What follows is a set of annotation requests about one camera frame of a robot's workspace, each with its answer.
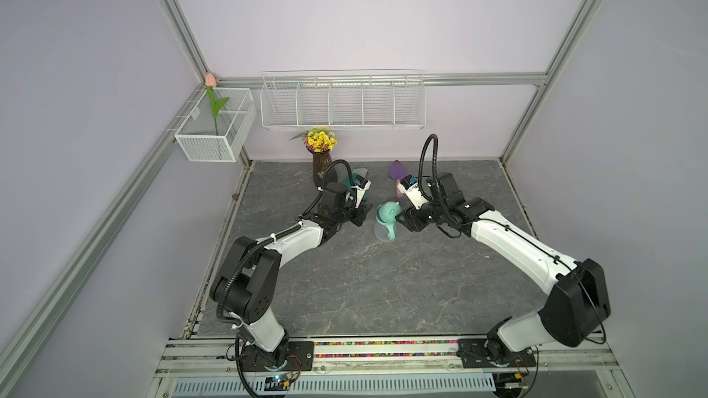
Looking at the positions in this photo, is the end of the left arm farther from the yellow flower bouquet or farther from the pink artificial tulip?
the pink artificial tulip

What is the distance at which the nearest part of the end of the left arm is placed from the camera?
76 cm

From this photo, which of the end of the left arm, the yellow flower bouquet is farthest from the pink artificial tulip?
the end of the left arm
